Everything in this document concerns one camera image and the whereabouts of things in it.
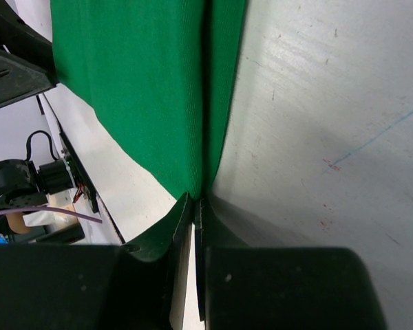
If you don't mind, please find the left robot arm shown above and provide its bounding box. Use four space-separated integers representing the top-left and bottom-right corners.
0 1 94 234

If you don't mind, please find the green t shirt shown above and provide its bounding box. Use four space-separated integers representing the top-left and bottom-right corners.
50 1 246 199

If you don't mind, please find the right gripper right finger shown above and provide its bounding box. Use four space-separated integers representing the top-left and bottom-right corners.
194 197 248 322

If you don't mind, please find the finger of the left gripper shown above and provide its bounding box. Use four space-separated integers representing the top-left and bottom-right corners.
0 49 58 108
0 0 53 55

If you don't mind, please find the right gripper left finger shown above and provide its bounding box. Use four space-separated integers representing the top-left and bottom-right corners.
123 192 193 329

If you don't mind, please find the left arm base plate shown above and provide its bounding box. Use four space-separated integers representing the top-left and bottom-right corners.
59 126 99 213

